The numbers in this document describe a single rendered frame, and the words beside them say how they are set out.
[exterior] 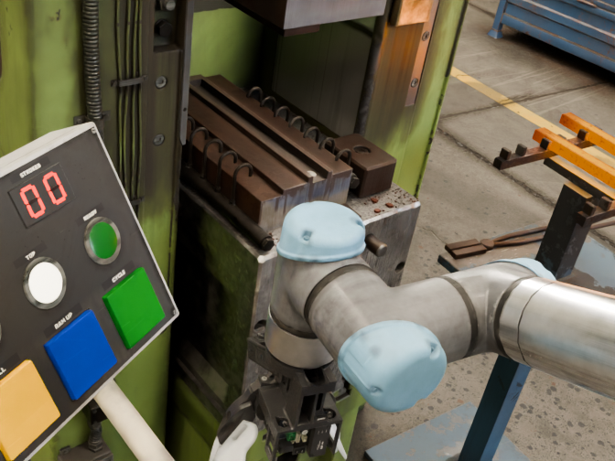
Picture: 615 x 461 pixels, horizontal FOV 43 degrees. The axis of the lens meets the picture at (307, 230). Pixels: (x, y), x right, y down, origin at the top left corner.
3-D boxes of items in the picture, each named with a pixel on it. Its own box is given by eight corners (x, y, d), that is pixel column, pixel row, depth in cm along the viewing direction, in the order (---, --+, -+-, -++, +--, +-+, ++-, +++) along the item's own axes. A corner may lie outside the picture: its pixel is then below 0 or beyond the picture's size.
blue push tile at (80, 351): (119, 361, 93) (92, 308, 90) (77, 401, 88) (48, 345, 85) (108, 362, 94) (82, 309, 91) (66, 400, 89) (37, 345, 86)
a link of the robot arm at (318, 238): (311, 255, 64) (266, 200, 69) (294, 353, 70) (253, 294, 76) (391, 239, 67) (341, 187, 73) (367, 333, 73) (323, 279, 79)
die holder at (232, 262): (378, 370, 172) (423, 201, 146) (235, 444, 149) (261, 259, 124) (233, 239, 205) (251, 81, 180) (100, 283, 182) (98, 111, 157)
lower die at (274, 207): (345, 204, 142) (353, 164, 137) (256, 234, 130) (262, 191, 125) (217, 107, 166) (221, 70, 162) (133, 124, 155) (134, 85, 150)
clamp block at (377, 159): (393, 188, 149) (399, 159, 145) (360, 199, 144) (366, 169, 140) (350, 160, 156) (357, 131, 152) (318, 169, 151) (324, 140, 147)
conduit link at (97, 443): (105, 448, 152) (105, 415, 147) (91, 455, 150) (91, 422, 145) (99, 438, 153) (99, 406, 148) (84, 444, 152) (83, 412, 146)
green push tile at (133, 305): (166, 316, 101) (143, 266, 98) (131, 349, 96) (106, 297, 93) (156, 316, 102) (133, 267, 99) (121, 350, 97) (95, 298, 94)
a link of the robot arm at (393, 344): (496, 326, 62) (418, 248, 70) (380, 360, 57) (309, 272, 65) (470, 395, 67) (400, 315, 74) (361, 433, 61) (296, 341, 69)
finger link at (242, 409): (210, 441, 82) (263, 386, 80) (206, 430, 84) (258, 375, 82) (242, 451, 85) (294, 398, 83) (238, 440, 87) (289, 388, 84)
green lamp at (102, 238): (126, 256, 96) (126, 227, 93) (91, 267, 93) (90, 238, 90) (113, 242, 97) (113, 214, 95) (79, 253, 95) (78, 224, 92)
